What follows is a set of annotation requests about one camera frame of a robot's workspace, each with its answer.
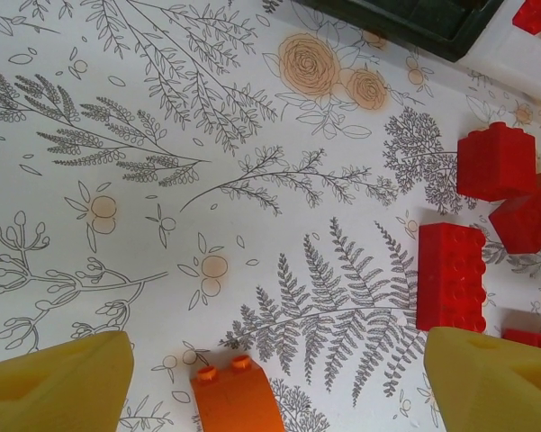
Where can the long red lego brick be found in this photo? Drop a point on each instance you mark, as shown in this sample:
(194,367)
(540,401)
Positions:
(535,339)

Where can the black plastic bin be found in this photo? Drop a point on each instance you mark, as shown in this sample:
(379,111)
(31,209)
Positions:
(409,31)

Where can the floral tablecloth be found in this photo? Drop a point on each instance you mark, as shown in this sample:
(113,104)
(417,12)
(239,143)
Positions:
(162,225)

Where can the white translucent plastic bin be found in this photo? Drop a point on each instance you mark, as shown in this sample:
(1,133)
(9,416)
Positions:
(504,63)

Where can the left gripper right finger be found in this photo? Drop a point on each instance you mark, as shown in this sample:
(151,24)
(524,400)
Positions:
(490,391)

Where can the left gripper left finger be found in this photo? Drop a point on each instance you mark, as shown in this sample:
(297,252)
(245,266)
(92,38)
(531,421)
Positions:
(49,396)

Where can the orange curved lego brick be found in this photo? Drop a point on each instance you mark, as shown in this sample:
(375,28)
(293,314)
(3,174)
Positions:
(236,400)

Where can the red two-by-four lego brick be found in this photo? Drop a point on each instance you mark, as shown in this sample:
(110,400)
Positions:
(450,279)

